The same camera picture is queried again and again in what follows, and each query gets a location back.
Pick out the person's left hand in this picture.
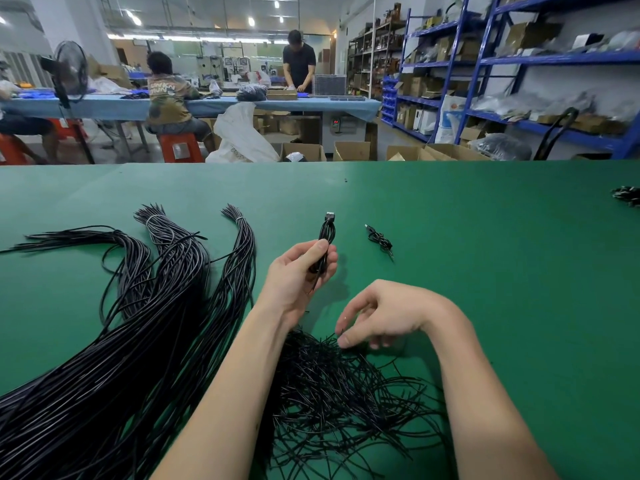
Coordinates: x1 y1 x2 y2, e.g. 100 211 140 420
256 239 339 328

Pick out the person's right hand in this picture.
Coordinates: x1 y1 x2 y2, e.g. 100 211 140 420
335 280 454 351

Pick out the black plug cable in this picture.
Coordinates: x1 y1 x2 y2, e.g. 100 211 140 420
305 211 337 295

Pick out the person's right forearm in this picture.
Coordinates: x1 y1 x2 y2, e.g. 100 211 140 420
420 300 562 480

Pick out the person's left forearm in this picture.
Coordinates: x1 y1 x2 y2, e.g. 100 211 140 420
150 302 301 480

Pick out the pile of black twist ties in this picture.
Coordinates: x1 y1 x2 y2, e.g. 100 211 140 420
254 329 453 480

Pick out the open cardboard box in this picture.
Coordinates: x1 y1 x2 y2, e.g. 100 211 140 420
333 141 372 162
425 143 492 162
385 145 437 162
281 142 327 162

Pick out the large white plastic bag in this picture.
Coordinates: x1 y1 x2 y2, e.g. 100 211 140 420
205 102 281 164

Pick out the red plastic stool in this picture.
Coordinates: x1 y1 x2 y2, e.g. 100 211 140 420
0 133 29 166
157 133 205 164
47 118 89 141

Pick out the stack of grey trays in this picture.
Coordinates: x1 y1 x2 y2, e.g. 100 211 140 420
312 74 347 96

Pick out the stack of blue bins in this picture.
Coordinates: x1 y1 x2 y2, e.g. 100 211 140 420
380 77 400 124

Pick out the long blue work table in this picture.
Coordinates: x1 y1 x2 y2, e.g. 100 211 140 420
0 91 384 122

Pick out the white paper sack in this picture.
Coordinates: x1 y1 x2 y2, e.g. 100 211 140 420
434 94 469 145

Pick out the dark metal shelving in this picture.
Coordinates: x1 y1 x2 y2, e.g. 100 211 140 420
347 20 406 101

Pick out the narrow blue metal shelving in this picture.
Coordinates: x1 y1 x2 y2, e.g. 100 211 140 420
394 0 474 144

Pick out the black standing fan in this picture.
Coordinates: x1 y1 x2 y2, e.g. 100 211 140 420
41 40 97 165

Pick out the large blue metal shelving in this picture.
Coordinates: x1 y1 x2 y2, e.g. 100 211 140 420
461 0 640 161

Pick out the small coiled black cable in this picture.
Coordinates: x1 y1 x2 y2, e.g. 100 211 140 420
365 223 396 261

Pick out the thick tied black cable bundle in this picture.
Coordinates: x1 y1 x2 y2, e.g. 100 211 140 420
0 204 212 480

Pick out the black bag of cables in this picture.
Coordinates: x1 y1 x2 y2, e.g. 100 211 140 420
235 83 270 102

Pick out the loose fanned black cable bundle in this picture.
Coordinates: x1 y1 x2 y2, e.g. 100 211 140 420
0 226 153 345

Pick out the black hand truck handle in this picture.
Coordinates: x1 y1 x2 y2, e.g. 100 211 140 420
533 107 580 162

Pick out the heap of coiled black cables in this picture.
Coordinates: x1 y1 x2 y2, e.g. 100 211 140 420
611 185 640 208

